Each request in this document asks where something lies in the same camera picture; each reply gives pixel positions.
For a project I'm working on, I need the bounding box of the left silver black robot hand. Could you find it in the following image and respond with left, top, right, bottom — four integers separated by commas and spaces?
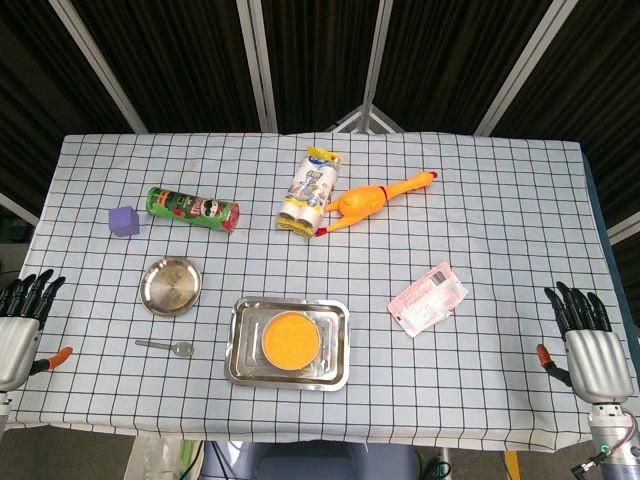
0, 268, 74, 394

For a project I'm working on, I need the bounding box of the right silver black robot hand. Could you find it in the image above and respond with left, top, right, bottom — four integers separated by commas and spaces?
536, 280, 635, 404

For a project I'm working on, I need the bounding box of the clear plastic spoon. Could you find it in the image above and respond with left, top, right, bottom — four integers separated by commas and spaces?
134, 339, 196, 359

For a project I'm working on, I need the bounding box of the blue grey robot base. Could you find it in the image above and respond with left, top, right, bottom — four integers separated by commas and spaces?
199, 441, 419, 480

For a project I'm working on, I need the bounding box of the round steel plate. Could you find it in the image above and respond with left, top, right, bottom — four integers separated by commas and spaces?
139, 255, 205, 319

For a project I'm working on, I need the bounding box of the orange-yellow powder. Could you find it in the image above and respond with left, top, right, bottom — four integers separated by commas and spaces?
263, 312, 320, 369

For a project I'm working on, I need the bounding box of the white bowl of orange powder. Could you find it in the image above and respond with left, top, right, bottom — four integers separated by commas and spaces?
260, 309, 323, 373

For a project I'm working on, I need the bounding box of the dark blue under cloth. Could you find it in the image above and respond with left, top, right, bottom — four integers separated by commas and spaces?
579, 142, 640, 346

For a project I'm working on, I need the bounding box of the purple foam cube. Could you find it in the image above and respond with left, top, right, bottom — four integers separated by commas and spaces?
107, 204, 142, 239

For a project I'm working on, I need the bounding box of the white checked tablecloth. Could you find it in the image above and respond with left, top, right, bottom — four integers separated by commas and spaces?
0, 131, 622, 454

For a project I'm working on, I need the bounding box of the clear plastic bag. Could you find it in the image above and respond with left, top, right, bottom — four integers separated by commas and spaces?
124, 434, 202, 480

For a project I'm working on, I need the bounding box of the pink white plastic packet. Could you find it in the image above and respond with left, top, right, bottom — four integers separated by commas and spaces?
387, 261, 470, 338

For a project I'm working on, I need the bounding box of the rectangular steel tray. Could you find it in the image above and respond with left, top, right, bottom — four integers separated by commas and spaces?
223, 296, 352, 394

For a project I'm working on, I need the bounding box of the green chips can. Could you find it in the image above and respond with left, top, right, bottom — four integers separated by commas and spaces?
145, 185, 241, 236

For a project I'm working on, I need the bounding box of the orange rubber chicken toy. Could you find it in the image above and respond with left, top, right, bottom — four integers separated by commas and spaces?
314, 169, 441, 238

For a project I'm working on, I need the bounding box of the pack of trash bag rolls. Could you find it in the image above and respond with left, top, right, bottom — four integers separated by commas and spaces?
275, 145, 345, 239

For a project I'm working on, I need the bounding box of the white screen frame post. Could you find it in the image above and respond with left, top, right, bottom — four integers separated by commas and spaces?
236, 0, 279, 135
0, 192, 40, 225
358, 0, 394, 135
473, 0, 579, 137
607, 211, 640, 246
48, 0, 150, 135

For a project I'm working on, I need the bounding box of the white screen foot bracket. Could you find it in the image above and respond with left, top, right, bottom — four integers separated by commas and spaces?
327, 103, 404, 135

